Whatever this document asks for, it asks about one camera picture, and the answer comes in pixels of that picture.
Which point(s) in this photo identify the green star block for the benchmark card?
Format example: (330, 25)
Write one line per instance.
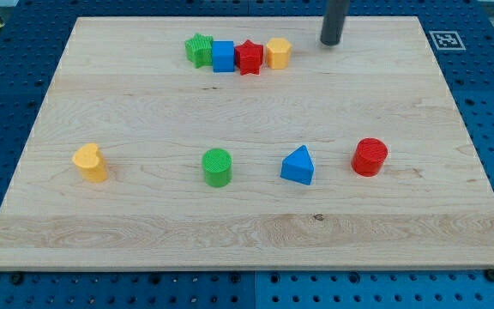
(199, 50)

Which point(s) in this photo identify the blue triangle block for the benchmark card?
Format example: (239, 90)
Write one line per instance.
(298, 166)

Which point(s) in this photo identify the red star block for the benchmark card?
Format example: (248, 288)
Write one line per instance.
(248, 57)

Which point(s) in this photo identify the green cylinder block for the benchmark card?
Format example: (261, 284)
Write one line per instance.
(217, 167)

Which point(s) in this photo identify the light wooden board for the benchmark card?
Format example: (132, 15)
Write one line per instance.
(126, 84)

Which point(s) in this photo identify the yellow hexagon block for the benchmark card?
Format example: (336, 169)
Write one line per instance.
(278, 53)

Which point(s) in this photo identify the red cylinder block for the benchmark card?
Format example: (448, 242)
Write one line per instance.
(369, 156)

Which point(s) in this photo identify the white fiducial marker tag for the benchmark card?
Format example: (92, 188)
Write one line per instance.
(447, 40)

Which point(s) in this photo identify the yellow heart block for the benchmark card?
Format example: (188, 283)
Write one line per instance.
(90, 163)

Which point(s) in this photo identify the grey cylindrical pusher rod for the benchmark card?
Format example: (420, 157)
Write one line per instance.
(333, 21)

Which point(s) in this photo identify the blue cube block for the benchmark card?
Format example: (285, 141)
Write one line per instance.
(223, 54)

